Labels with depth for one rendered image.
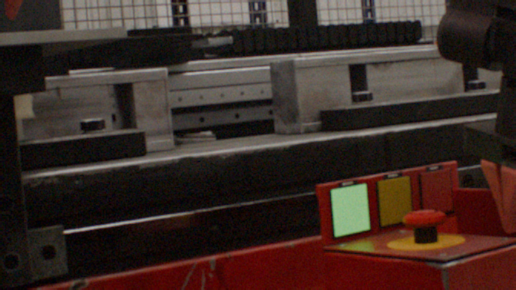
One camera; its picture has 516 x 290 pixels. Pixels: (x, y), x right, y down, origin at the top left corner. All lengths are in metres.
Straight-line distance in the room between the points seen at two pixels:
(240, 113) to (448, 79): 0.32
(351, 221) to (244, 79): 0.57
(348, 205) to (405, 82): 0.41
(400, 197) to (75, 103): 0.37
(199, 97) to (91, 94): 0.38
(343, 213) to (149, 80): 0.31
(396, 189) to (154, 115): 0.30
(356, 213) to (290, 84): 0.32
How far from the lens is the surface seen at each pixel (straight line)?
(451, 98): 1.34
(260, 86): 1.54
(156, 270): 1.04
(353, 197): 0.99
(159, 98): 1.17
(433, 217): 0.92
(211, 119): 1.49
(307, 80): 1.27
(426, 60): 1.40
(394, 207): 1.03
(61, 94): 1.12
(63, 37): 0.86
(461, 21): 0.99
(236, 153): 1.07
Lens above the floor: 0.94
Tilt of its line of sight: 3 degrees down
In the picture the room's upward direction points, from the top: 5 degrees counter-clockwise
